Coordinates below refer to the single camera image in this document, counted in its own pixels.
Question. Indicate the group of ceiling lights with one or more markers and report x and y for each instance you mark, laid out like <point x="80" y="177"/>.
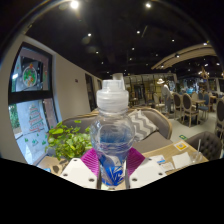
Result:
<point x="74" y="4"/>

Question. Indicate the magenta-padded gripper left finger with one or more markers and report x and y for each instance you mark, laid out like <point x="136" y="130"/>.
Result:
<point x="76" y="171"/>

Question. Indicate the white round pillar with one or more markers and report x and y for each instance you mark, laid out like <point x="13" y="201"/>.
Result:
<point x="119" y="76"/>

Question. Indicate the window with painted decals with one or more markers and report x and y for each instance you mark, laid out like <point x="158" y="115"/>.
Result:
<point x="31" y="110"/>

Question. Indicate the white napkin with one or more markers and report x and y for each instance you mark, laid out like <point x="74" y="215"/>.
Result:
<point x="181" y="160"/>

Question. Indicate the clear blue-labelled water bottle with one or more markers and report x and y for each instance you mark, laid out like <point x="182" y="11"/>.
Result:
<point x="112" y="133"/>

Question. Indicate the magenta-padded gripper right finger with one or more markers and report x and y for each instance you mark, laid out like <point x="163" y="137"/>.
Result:
<point x="148" y="171"/>

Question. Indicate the grey chevron cushion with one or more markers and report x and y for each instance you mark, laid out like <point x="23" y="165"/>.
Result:
<point x="143" y="125"/>

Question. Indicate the person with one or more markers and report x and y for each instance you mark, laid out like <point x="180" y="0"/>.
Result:
<point x="165" y="95"/>

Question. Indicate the small blue-white booklet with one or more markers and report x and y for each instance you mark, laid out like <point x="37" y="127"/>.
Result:
<point x="157" y="159"/>

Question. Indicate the green potted plant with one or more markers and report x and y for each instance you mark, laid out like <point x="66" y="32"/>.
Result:
<point x="68" y="141"/>

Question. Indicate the grey curved sofa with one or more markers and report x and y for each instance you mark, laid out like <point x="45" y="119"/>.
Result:
<point x="160" y="125"/>

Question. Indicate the dark tufted armchair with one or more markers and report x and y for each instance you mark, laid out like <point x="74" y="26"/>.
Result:
<point x="206" y="143"/>

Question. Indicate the white leaflet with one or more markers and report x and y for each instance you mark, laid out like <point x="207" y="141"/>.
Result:
<point x="167" y="166"/>

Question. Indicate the group of dining chairs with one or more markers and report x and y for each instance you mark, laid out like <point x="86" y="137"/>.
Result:
<point x="188" y="105"/>

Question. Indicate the yellow square card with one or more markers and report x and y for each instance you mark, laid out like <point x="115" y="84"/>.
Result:
<point x="181" y="145"/>

